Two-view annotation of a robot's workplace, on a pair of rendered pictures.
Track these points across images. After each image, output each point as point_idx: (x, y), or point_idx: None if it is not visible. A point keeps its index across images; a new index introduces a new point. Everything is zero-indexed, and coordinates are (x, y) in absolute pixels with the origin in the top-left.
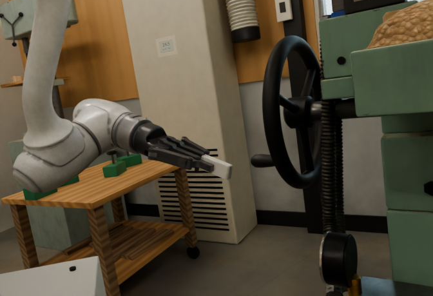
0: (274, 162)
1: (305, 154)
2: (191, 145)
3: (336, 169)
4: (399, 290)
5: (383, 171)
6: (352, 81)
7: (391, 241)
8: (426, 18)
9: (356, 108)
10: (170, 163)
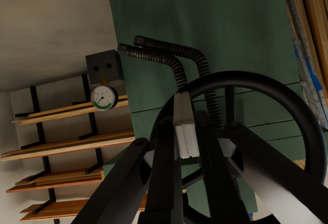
0: (151, 132)
1: (226, 107)
2: (280, 217)
3: (204, 97)
4: (117, 82)
5: (134, 130)
6: (105, 176)
7: (127, 98)
8: None
9: (103, 168)
10: (98, 191)
